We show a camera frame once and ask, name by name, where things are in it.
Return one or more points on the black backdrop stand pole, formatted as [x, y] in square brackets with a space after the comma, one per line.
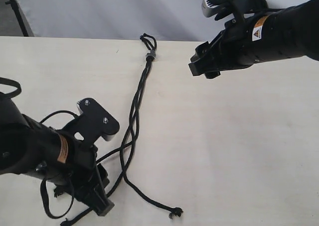
[15, 7]

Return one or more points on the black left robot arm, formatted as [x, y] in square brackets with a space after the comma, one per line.
[18, 133]

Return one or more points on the grey fabric backdrop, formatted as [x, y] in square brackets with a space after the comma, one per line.
[180, 20]

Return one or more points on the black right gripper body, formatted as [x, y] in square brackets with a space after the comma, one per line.
[237, 47]

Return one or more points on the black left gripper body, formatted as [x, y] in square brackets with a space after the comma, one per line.
[62, 161]

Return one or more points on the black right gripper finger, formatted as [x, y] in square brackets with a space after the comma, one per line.
[199, 68]
[200, 51]

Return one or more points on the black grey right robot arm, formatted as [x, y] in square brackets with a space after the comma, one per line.
[266, 36]

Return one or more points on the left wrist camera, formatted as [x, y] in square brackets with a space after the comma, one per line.
[95, 122]

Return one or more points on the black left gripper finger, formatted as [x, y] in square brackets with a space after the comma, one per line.
[97, 200]
[101, 176]

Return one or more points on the dark grey plastic cable clamp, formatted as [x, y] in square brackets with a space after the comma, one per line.
[151, 55]

